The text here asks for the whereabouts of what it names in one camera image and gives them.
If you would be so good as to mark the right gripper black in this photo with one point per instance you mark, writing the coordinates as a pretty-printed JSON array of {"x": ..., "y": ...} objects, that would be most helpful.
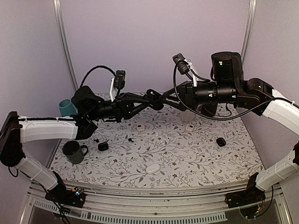
[{"x": 186, "y": 96}]

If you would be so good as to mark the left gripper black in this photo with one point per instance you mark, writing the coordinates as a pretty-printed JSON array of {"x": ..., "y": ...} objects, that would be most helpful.
[{"x": 124, "y": 107}]

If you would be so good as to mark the black oval case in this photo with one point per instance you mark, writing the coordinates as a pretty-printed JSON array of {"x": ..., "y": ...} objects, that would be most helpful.
[{"x": 154, "y": 99}]

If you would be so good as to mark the black round earbud case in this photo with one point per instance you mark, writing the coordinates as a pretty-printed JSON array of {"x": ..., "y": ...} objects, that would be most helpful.
[{"x": 221, "y": 142}]

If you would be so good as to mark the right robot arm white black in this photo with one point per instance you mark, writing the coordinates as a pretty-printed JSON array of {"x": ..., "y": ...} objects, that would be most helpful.
[{"x": 227, "y": 86}]

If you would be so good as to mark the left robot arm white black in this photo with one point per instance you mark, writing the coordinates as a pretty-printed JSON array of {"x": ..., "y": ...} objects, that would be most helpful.
[{"x": 18, "y": 130}]

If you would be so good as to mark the small black earbud case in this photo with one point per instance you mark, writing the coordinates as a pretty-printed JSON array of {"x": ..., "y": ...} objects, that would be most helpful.
[{"x": 103, "y": 146}]

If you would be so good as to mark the white earbud case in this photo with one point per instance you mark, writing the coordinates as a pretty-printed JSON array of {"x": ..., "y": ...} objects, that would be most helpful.
[{"x": 153, "y": 168}]

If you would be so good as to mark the white ribbed vase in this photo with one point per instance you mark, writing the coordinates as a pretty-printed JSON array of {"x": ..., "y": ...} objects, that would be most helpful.
[{"x": 187, "y": 116}]

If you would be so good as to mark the black cylinder tube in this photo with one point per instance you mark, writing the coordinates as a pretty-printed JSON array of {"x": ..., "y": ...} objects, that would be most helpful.
[{"x": 209, "y": 109}]

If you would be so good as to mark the floral table mat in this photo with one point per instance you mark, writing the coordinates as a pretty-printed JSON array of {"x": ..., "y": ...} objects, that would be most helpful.
[{"x": 186, "y": 159}]

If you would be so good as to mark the teal cup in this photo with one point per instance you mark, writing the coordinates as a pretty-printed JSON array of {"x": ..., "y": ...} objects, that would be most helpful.
[{"x": 67, "y": 108}]

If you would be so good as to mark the dark grey mug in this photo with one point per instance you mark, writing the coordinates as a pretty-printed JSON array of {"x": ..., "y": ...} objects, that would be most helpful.
[{"x": 74, "y": 152}]

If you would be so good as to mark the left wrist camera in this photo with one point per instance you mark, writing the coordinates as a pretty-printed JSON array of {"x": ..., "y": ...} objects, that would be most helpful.
[{"x": 117, "y": 84}]

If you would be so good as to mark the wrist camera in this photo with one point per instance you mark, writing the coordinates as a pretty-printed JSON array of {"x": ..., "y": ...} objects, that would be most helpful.
[
  {"x": 117, "y": 84},
  {"x": 185, "y": 66}
]

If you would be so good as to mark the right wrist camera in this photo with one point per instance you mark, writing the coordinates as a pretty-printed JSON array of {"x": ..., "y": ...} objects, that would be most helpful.
[{"x": 185, "y": 66}]

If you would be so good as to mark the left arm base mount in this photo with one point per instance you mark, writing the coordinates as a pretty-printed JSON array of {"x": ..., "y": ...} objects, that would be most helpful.
[{"x": 62, "y": 195}]

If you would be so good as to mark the right metal corner post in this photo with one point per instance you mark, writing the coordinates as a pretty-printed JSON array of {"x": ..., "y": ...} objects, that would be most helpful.
[{"x": 248, "y": 29}]

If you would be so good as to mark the metal corner post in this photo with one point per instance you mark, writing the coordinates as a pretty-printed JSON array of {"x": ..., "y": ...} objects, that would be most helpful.
[
  {"x": 248, "y": 29},
  {"x": 64, "y": 43}
]

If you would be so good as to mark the left metal corner post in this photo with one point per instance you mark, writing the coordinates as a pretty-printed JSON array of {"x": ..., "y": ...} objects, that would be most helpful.
[{"x": 64, "y": 43}]

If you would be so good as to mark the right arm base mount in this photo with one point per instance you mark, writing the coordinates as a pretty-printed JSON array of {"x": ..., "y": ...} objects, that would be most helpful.
[{"x": 244, "y": 197}]

